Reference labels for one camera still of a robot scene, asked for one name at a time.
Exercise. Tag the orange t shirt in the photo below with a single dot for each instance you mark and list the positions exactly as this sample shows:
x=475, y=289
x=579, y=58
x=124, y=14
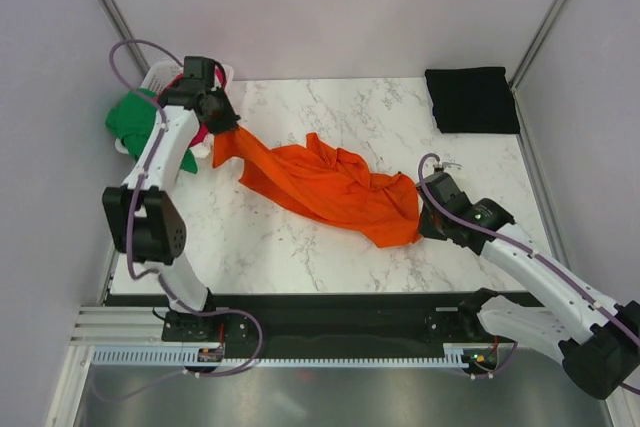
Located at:
x=329, y=185

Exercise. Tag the red t shirt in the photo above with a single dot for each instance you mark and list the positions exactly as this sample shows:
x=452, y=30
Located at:
x=202, y=134

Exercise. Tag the white t shirt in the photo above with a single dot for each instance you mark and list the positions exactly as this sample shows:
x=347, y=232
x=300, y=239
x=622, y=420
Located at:
x=203, y=149

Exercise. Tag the aluminium frame rail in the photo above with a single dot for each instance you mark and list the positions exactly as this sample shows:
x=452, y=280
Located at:
x=111, y=326

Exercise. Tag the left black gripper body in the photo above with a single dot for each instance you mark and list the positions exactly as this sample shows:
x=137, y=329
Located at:
x=224, y=115

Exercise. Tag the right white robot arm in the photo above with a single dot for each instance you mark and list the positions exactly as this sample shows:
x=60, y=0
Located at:
x=592, y=336

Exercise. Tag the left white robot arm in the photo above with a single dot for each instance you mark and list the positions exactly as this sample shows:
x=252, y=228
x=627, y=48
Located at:
x=145, y=224

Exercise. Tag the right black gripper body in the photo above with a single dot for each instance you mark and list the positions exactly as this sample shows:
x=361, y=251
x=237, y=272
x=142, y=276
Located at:
x=431, y=224

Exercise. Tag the folded black t shirt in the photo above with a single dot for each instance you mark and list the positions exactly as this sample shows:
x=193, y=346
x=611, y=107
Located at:
x=472, y=101

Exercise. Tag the white slotted cable duct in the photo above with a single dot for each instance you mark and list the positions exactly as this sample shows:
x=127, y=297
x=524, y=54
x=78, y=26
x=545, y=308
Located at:
x=196, y=357

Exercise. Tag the white laundry basket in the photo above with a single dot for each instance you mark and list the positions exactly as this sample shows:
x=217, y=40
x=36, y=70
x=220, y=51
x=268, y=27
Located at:
x=160, y=76

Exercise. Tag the green t shirt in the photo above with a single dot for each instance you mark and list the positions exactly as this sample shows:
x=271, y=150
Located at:
x=131, y=121

